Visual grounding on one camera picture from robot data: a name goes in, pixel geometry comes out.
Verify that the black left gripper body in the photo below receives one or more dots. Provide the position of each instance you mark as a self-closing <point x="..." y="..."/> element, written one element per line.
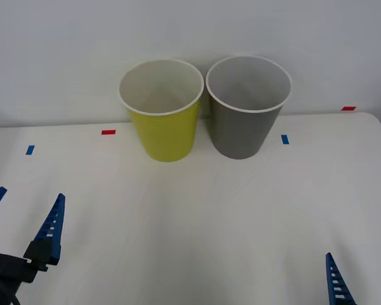
<point x="12" y="268"/>

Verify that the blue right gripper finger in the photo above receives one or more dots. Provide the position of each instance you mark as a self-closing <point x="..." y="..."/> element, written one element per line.
<point x="331" y="279"/>

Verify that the grey plastic bin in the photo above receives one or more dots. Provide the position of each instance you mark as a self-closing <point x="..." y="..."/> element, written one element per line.
<point x="244" y="133"/>

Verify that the yellow-green plastic bin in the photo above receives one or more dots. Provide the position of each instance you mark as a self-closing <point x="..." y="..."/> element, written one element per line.
<point x="168" y="133"/>

